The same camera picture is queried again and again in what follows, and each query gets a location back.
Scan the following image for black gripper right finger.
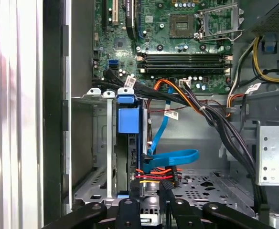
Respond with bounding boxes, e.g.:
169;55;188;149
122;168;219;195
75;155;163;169
160;179;275;229

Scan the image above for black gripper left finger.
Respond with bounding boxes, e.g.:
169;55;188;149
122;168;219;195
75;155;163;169
43;177;142;229

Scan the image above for orange red power wire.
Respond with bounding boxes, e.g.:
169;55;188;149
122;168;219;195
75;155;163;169
134;167;183;191

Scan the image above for blue data wire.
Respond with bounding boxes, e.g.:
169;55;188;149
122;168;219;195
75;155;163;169
141;85;200;176

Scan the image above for hard disk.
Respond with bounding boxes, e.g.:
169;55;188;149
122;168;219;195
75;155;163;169
115;92;150;198

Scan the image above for metal disk bay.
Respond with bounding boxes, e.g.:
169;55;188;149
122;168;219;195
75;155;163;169
71;87;152;203

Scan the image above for metal drive cage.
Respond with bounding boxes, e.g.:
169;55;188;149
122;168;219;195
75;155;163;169
255;89;279;229

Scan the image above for black RAM slot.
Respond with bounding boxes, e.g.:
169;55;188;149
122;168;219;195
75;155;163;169
137;52;233;58
137;57;233;63
137;63;233;69
137;68;233;74

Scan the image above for green motherboard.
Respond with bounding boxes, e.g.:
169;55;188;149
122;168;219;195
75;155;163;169
93;0;235;95

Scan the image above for black PC case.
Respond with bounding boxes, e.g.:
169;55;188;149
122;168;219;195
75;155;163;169
43;0;279;229

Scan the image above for locking lever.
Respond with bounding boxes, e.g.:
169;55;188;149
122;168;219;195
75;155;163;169
198;29;245;45

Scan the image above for CPU socket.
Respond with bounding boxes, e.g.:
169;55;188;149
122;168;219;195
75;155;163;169
169;13;195;39

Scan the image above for black graphics card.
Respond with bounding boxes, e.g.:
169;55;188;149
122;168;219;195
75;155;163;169
124;0;138;40

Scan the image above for metal socket cover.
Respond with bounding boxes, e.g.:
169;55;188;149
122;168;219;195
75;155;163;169
201;1;240;37

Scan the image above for black expansion slot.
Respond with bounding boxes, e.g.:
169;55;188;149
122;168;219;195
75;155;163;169
101;0;108;31

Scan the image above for white expansion slot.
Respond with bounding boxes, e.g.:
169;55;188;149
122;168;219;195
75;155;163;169
112;0;119;27

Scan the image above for grey power supply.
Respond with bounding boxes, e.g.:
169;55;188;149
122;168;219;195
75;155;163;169
235;0;279;36

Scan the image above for black cable bundle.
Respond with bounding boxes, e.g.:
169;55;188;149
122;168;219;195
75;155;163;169
91;69;267;210

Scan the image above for orange wire harness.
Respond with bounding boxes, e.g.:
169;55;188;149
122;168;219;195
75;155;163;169
153;79;202;113

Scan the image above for white grey wire loom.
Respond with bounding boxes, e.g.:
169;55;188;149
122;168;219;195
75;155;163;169
225;42;257;117

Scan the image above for yellow wires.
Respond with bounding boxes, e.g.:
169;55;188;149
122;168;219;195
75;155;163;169
251;35;279;84

